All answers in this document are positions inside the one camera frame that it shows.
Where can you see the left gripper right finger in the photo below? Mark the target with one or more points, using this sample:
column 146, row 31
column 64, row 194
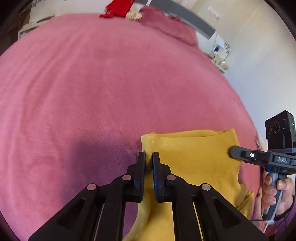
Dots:
column 200, row 212

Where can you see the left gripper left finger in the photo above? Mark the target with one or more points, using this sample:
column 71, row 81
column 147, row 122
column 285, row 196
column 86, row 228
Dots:
column 97, row 212

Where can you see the mustard yellow sweater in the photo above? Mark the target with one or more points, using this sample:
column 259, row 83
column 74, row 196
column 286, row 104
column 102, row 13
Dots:
column 199, row 156

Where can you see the purple sleeve right forearm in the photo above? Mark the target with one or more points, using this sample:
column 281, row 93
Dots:
column 281, row 232

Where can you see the right hand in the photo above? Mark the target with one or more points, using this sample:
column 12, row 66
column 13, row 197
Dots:
column 266, row 196

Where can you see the pink fleece bed blanket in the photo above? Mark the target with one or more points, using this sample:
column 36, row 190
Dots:
column 78, row 93

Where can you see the white bedside table right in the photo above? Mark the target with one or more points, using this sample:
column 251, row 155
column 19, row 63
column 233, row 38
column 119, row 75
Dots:
column 218, row 50

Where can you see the white bedside table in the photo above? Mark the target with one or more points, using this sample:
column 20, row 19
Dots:
column 31, row 26
column 218, row 50

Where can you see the grey white bed headboard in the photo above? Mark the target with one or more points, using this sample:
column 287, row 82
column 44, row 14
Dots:
column 187, row 16

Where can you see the pink pillow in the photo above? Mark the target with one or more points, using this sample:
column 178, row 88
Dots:
column 170, row 25

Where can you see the small beige plush toy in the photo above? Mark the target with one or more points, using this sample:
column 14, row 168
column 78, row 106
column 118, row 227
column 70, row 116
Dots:
column 133, row 16

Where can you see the red garment on headboard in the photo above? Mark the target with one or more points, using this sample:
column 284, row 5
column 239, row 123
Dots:
column 117, row 8

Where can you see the white bedside table left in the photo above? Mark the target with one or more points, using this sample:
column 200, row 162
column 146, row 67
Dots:
column 31, row 26

